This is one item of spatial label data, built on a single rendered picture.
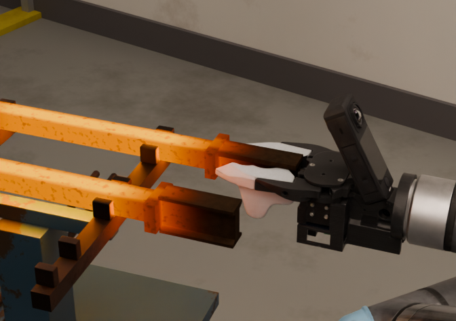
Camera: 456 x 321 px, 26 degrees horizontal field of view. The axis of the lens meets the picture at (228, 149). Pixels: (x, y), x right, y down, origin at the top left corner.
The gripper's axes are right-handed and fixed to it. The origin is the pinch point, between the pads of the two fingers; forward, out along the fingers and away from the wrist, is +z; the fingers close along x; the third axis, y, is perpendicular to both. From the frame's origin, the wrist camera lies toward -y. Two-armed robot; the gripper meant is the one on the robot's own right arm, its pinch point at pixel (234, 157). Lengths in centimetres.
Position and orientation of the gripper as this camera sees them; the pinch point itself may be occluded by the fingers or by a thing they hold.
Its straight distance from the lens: 110.3
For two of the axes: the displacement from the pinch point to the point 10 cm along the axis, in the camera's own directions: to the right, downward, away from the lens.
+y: 0.0, 8.7, 5.0
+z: -9.3, -1.8, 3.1
